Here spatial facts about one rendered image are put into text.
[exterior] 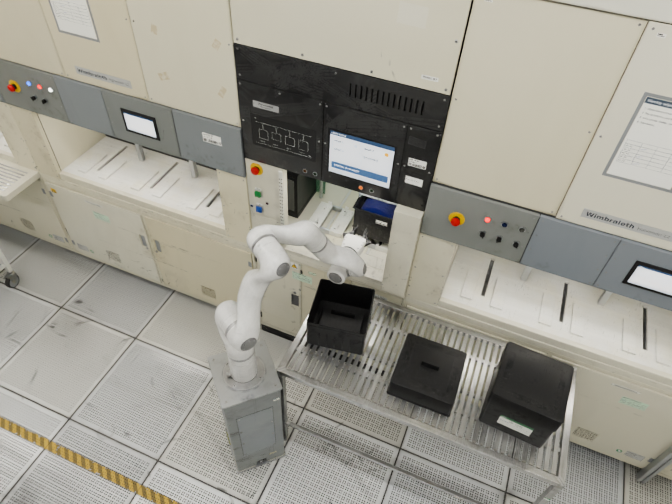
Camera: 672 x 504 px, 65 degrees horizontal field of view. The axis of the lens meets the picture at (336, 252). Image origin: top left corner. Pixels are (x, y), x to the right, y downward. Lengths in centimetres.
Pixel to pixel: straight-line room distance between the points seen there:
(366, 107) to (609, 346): 160
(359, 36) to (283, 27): 30
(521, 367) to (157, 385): 212
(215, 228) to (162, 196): 42
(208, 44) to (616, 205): 168
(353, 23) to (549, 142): 80
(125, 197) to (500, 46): 227
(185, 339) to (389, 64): 229
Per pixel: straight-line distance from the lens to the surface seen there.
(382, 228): 271
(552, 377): 240
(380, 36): 196
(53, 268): 427
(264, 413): 260
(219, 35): 228
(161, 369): 349
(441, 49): 191
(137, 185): 335
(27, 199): 410
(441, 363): 246
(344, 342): 248
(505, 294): 278
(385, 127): 211
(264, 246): 192
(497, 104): 197
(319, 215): 295
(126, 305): 385
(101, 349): 369
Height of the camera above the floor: 290
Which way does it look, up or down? 47 degrees down
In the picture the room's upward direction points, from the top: 4 degrees clockwise
